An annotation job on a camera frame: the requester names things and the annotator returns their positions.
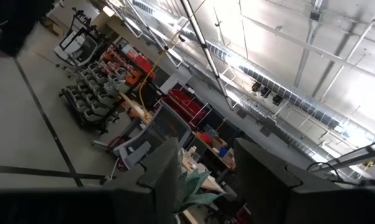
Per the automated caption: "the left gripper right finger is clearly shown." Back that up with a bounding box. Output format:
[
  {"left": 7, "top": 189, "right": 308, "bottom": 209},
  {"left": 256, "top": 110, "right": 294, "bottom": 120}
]
[{"left": 234, "top": 138, "right": 346, "bottom": 224}]

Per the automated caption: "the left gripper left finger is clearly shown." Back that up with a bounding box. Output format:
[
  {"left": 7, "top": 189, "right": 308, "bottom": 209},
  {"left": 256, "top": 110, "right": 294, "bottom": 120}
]
[{"left": 103, "top": 138, "right": 180, "bottom": 224}]

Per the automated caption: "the green plant in white pot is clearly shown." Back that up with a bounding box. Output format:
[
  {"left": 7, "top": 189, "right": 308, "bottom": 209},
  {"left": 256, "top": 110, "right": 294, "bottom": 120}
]
[{"left": 174, "top": 169, "right": 227, "bottom": 215}]

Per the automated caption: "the grey office chair black mesh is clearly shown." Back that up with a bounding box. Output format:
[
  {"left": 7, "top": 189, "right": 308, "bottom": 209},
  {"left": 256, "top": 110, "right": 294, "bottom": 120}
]
[{"left": 92, "top": 101, "right": 193, "bottom": 170}]

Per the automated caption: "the wooden workbench with boxes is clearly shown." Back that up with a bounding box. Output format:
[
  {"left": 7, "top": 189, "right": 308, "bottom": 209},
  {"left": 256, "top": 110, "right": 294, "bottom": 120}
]
[{"left": 193, "top": 130, "right": 238, "bottom": 170}]

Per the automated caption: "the bright strip light bar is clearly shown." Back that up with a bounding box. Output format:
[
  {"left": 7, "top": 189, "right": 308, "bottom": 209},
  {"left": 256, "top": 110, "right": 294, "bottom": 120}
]
[{"left": 311, "top": 138, "right": 375, "bottom": 174}]

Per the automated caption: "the rack of grey bins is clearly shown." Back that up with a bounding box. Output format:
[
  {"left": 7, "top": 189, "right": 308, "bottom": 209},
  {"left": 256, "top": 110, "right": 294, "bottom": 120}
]
[{"left": 58, "top": 60, "right": 129, "bottom": 134}]

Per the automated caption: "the shelf with orange bins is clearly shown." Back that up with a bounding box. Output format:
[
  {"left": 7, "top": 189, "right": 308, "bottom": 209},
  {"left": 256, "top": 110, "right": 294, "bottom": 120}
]
[{"left": 100, "top": 43, "right": 157, "bottom": 88}]

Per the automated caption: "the dark blurred object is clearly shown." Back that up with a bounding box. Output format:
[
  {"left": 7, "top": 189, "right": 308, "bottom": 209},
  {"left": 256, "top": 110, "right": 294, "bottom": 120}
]
[{"left": 0, "top": 0, "right": 56, "bottom": 58}]

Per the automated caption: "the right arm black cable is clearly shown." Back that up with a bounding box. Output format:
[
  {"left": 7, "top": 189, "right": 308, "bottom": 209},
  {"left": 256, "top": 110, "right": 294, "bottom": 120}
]
[{"left": 307, "top": 161, "right": 375, "bottom": 187}]

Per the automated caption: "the thin yellow cable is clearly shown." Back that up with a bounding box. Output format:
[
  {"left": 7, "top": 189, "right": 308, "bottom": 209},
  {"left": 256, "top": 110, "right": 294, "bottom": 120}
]
[{"left": 138, "top": 30, "right": 180, "bottom": 121}]

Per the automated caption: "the silver spiral ventilation duct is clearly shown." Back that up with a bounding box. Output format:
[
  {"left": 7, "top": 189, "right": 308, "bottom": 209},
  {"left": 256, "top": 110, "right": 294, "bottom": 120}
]
[{"left": 131, "top": 0, "right": 346, "bottom": 130}]

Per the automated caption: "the long hanging light rail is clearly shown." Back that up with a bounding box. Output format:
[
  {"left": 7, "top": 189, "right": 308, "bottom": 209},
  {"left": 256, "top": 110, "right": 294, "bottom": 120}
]
[{"left": 180, "top": 0, "right": 235, "bottom": 112}]

